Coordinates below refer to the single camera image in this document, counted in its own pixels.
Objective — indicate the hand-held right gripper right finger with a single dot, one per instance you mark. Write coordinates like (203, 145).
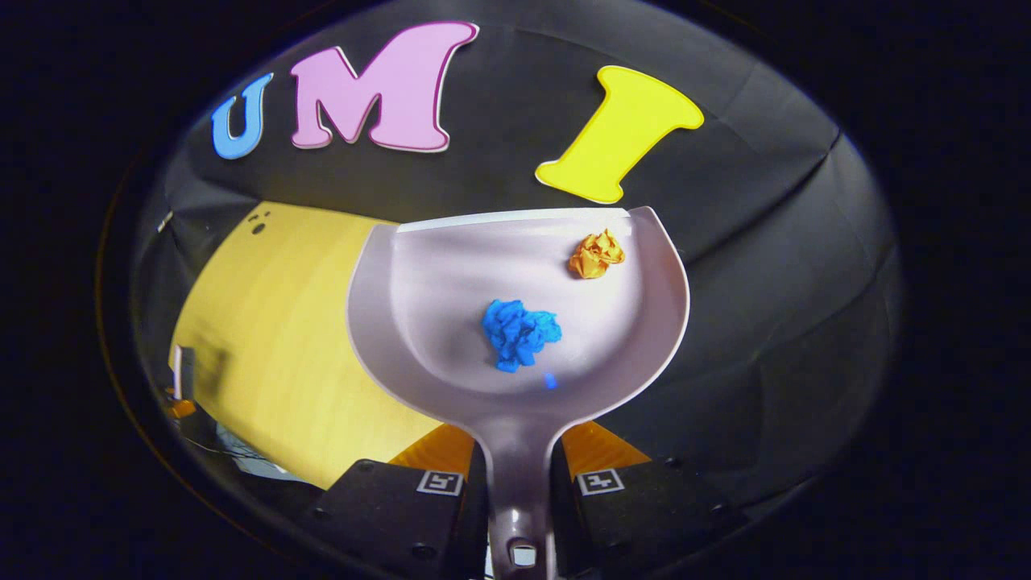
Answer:
(644, 507)

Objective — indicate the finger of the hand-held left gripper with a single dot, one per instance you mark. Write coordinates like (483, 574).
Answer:
(182, 379)

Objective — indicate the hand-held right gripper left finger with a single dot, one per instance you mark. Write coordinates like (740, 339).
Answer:
(387, 507)

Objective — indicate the blue paper ball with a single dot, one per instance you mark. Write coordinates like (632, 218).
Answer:
(515, 334)

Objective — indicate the light pink plastic dustpan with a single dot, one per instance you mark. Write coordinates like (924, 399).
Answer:
(451, 274)

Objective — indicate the orange paper ball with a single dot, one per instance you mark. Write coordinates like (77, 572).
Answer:
(596, 254)

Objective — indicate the small metal clip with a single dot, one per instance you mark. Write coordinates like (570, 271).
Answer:
(164, 222)

